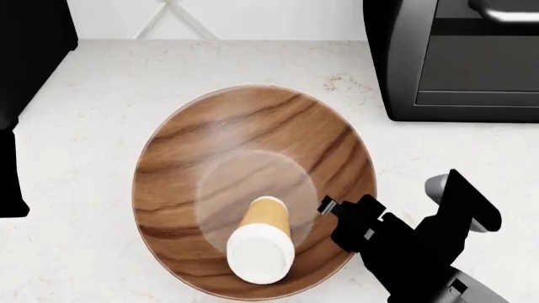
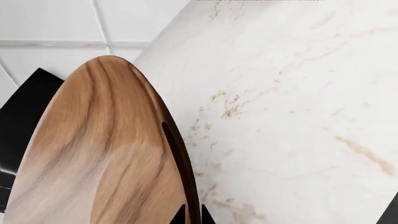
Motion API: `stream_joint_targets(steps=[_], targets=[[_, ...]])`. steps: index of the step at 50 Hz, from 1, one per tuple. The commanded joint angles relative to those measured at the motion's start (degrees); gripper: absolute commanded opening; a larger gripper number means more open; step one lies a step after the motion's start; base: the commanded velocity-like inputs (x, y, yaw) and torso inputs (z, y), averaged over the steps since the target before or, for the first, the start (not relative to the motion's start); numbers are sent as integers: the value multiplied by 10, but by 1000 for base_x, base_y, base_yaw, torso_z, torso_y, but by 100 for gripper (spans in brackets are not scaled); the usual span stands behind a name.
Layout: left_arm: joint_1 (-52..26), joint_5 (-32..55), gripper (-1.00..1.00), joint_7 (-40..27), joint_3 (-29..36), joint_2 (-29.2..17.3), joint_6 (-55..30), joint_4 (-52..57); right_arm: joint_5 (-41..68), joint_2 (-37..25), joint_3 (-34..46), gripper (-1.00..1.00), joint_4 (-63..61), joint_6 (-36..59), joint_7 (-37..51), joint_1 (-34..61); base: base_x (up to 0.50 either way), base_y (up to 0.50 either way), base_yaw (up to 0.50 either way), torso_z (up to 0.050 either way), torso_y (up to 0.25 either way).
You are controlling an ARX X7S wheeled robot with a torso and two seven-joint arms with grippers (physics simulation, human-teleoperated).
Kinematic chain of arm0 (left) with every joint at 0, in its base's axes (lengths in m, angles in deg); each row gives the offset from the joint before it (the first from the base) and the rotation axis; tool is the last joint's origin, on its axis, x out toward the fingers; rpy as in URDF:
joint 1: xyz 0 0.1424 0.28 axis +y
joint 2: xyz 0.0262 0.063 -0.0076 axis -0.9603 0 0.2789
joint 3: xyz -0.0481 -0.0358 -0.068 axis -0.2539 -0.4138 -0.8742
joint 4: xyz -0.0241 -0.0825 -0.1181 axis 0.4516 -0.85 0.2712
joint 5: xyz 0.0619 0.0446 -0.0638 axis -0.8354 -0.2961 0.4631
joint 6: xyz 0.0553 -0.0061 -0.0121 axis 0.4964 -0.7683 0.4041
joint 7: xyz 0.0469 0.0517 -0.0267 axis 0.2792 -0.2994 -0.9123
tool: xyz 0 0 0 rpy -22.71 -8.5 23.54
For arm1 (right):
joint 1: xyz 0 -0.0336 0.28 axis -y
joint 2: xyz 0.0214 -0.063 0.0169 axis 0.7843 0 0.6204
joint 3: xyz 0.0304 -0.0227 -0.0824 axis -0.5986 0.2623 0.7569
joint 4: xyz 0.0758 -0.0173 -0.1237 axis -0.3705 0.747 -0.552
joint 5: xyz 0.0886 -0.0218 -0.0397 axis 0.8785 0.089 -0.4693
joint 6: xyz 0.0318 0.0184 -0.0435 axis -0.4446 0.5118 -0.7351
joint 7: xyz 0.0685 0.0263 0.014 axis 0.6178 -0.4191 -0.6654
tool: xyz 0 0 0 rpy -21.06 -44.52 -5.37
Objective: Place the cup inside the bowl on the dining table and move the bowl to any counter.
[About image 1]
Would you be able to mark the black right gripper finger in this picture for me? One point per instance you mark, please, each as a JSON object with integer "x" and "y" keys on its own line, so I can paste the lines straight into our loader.
{"x": 327, "y": 205}
{"x": 345, "y": 236}

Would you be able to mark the paper cup with white lid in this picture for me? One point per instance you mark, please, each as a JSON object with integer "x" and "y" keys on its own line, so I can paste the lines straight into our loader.
{"x": 260, "y": 255}

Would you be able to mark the brown wooden bowl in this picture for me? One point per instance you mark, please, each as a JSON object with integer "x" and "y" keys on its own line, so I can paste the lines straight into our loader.
{"x": 210, "y": 126}

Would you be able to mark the black toaster oven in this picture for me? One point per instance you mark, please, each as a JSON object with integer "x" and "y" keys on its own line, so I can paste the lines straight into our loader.
{"x": 404, "y": 63}

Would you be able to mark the tall black appliance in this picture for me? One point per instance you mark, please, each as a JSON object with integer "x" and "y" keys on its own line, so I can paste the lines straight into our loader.
{"x": 29, "y": 47}

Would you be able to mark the white crossed frame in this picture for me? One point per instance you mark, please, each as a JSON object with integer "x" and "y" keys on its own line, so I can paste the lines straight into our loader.
{"x": 168, "y": 19}

